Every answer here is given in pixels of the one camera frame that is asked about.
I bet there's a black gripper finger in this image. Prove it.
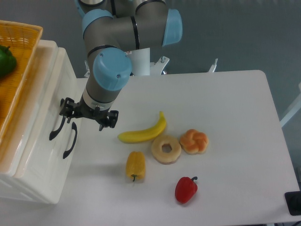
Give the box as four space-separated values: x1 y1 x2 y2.
59 97 77 123
98 110 119 131

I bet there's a red bell pepper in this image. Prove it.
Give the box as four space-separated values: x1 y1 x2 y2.
174 177 198 204

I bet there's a knotted bread roll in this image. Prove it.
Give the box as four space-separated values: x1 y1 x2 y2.
180 129 209 155

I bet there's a white plastic drawer cabinet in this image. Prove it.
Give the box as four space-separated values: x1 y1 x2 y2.
0 40 82 203

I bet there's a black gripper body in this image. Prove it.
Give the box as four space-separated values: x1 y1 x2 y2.
76 100 108 122

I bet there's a yellow banana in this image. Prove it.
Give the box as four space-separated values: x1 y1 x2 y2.
118 111 167 143

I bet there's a plain bagel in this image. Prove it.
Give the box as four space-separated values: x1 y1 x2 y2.
151 135 182 164

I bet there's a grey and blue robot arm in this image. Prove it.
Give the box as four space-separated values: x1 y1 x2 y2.
60 0 183 129

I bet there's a green bell pepper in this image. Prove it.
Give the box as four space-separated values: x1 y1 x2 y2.
0 45 17 78

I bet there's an orange woven basket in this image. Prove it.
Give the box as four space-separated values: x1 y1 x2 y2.
0 20 43 139

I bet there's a white frame leg at right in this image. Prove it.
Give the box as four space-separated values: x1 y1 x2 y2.
280 83 301 127

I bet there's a yellow bell pepper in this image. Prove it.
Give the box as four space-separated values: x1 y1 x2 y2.
126 151 146 182

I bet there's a black device at table edge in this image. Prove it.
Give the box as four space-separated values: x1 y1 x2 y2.
285 191 301 216

